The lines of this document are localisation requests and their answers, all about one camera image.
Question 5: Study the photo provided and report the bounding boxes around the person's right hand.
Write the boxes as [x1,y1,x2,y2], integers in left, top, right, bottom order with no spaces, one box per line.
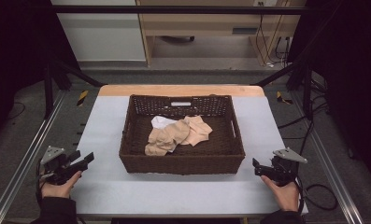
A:
[260,175,301,213]

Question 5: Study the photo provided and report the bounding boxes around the black looped floor cable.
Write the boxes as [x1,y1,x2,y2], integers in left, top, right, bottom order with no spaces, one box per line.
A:
[304,183,339,212]

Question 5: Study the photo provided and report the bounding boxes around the black hanging desk cables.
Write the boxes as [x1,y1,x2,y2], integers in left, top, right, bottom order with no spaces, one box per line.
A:
[254,1,294,68]

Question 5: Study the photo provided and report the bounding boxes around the brown woven basket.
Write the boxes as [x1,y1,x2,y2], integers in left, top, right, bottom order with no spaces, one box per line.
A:
[118,93,247,175]

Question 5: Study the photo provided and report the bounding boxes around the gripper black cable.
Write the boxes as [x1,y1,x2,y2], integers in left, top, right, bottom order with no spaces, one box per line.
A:
[35,160,47,204]
[294,179,307,216]

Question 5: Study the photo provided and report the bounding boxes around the light wooden desk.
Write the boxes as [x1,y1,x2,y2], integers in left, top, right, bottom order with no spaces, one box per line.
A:
[136,0,307,67]

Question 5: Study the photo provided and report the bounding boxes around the white cabinet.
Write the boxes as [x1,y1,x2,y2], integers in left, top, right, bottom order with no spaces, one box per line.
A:
[50,0,148,63]

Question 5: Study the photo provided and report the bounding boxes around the person's left hand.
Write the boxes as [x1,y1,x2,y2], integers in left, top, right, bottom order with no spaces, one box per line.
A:
[40,170,83,200]

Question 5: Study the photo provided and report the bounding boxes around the white table cover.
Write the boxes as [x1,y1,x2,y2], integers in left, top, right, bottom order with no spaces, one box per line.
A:
[70,94,309,218]

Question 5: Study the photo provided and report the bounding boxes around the white cloth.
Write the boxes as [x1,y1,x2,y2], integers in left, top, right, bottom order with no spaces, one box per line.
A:
[150,115,178,131]

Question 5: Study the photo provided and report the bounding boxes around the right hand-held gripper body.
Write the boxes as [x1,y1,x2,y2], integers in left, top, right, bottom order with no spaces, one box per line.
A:
[261,147,308,188]

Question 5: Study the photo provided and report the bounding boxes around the black horizontal frame bar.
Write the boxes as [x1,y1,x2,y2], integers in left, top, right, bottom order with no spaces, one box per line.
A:
[50,5,310,16]

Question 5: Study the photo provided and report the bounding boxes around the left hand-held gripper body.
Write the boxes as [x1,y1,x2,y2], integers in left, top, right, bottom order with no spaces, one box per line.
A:
[38,146,82,187]

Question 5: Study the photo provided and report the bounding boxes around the black metal stand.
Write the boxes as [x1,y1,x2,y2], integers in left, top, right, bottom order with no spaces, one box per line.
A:
[250,61,314,121]
[43,57,107,120]

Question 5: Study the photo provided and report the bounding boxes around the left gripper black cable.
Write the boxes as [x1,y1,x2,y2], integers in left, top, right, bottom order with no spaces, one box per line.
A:
[35,160,47,204]

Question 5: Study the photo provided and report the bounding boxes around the beige garment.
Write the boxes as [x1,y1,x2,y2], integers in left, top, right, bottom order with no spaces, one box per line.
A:
[144,119,191,157]
[180,115,214,147]

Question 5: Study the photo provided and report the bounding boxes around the black curtain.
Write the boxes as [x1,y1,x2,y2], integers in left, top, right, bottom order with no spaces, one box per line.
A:
[286,0,371,189]
[0,0,82,152]

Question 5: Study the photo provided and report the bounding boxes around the aluminium floor rail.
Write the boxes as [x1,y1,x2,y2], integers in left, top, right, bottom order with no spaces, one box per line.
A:
[289,91,365,224]
[0,89,67,224]

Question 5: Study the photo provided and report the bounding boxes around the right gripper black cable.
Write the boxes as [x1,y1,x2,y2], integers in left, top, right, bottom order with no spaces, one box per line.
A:
[294,179,307,216]

